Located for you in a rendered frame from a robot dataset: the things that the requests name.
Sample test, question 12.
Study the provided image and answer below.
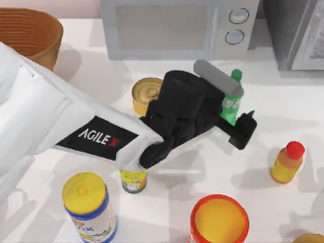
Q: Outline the green bottle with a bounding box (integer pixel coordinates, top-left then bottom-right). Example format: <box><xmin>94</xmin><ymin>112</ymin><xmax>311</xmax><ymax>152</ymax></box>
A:
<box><xmin>219</xmin><ymin>69</ymin><xmax>245</xmax><ymax>127</ymax></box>

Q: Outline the pale grey rounded box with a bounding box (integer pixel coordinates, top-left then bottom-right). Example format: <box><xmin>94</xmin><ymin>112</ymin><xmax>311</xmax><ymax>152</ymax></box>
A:
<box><xmin>193</xmin><ymin>59</ymin><xmax>244</xmax><ymax>96</ymax></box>

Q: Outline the orange bottle with red cap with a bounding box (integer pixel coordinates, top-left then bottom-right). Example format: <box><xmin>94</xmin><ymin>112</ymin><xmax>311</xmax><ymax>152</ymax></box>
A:
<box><xmin>269</xmin><ymin>141</ymin><xmax>306</xmax><ymax>185</ymax></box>

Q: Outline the microwave knob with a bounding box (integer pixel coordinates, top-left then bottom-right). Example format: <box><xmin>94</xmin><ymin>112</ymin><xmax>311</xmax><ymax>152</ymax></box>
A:
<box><xmin>224</xmin><ymin>28</ymin><xmax>246</xmax><ymax>46</ymax></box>
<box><xmin>228</xmin><ymin>7</ymin><xmax>250</xmax><ymax>25</ymax></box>

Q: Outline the red tub with yellow lid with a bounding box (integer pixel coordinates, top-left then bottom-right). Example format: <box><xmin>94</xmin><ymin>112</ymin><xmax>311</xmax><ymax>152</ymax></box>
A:
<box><xmin>188</xmin><ymin>194</ymin><xmax>250</xmax><ymax>243</ymax></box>

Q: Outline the gold can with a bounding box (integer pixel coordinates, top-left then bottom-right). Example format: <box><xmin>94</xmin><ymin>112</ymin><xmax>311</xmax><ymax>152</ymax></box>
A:
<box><xmin>131</xmin><ymin>77</ymin><xmax>164</xmax><ymax>118</ymax></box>

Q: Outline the yellow and green can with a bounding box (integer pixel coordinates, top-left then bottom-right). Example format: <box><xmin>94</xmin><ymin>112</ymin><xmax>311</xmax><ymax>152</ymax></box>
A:
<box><xmin>119</xmin><ymin>166</ymin><xmax>148</xmax><ymax>195</ymax></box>

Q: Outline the tan rounded object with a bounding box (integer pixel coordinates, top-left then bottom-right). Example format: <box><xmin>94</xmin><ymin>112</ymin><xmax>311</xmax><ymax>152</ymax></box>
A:
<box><xmin>291</xmin><ymin>232</ymin><xmax>324</xmax><ymax>243</ymax></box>

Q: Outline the pale microwave oven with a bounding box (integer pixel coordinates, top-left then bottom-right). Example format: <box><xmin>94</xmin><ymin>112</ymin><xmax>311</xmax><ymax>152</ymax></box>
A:
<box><xmin>98</xmin><ymin>0</ymin><xmax>261</xmax><ymax>61</ymax></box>

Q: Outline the white canister with yellow lid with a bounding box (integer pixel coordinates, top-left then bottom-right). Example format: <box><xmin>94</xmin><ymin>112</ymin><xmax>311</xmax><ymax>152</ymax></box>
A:
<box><xmin>61</xmin><ymin>172</ymin><xmax>119</xmax><ymax>243</ymax></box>

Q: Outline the brown ribbed basket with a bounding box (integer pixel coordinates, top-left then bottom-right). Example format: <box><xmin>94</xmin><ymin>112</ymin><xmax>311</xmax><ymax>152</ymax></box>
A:
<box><xmin>0</xmin><ymin>7</ymin><xmax>64</xmax><ymax>71</ymax></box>

